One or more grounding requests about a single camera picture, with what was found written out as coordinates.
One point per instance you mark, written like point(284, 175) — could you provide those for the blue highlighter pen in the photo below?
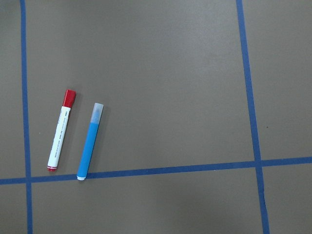
point(89, 142)

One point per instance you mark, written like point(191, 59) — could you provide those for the red capped white marker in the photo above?
point(66, 107)

